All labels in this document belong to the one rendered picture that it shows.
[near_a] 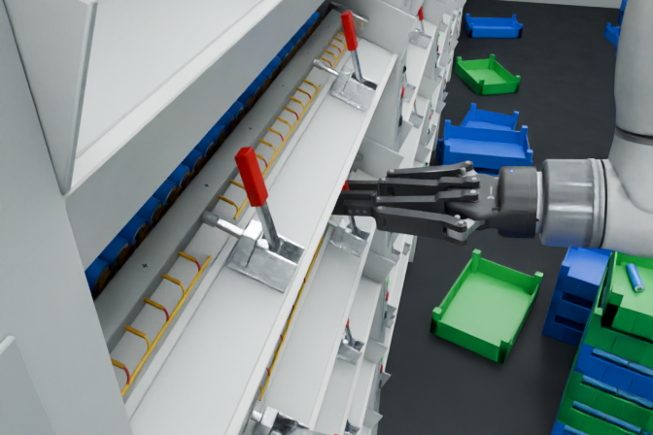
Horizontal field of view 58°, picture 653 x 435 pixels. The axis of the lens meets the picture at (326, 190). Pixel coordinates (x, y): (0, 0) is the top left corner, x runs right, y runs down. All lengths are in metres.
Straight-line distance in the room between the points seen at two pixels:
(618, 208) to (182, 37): 0.47
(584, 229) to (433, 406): 0.94
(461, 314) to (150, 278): 1.41
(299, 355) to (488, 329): 1.13
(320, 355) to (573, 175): 0.30
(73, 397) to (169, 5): 0.14
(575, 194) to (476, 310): 1.13
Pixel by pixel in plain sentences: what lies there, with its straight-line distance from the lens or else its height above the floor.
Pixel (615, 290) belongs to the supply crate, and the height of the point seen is 0.48.
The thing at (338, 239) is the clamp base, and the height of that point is 0.75.
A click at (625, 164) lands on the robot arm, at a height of 0.90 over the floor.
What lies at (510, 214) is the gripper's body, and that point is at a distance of 0.62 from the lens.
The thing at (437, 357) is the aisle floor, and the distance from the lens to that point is 1.59.
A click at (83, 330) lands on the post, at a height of 1.07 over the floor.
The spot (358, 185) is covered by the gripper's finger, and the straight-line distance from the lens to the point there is 0.67.
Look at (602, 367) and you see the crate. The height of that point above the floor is 0.28.
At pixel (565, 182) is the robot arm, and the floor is 0.88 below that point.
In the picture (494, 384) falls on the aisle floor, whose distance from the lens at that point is 1.56.
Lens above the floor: 1.19
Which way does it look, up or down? 34 degrees down
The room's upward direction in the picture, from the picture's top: straight up
